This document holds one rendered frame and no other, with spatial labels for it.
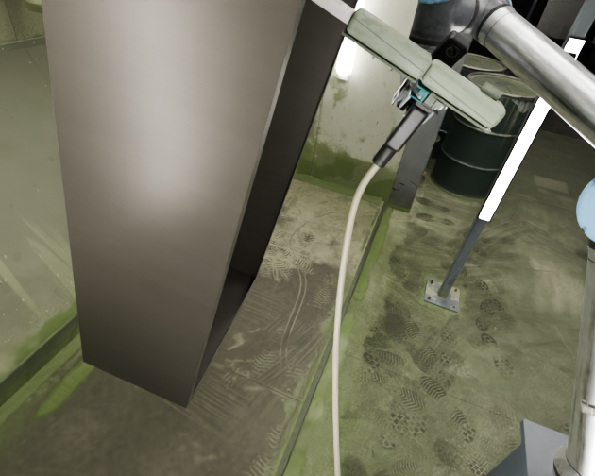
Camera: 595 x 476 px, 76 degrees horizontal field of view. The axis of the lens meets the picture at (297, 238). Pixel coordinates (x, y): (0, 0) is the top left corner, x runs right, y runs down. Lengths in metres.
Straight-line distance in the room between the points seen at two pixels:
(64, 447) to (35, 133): 1.31
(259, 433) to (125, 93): 1.40
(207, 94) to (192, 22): 0.09
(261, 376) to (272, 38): 1.54
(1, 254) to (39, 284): 0.19
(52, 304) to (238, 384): 0.88
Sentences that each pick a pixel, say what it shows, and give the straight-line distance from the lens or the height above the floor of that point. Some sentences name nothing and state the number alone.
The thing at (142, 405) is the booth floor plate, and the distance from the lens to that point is 1.83.
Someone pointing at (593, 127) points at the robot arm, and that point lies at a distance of 0.92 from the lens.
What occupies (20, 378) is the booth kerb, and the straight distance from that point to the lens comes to 1.98.
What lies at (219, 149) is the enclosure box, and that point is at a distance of 0.62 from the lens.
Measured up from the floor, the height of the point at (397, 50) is 1.49.
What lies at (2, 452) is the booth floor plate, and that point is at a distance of 1.92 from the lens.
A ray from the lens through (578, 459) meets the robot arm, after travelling 0.96.
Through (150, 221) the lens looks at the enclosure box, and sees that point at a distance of 0.78.
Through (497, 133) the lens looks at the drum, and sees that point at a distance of 3.33.
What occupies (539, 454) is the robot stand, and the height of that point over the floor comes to 0.64.
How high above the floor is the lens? 1.64
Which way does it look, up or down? 39 degrees down
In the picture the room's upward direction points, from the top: 8 degrees clockwise
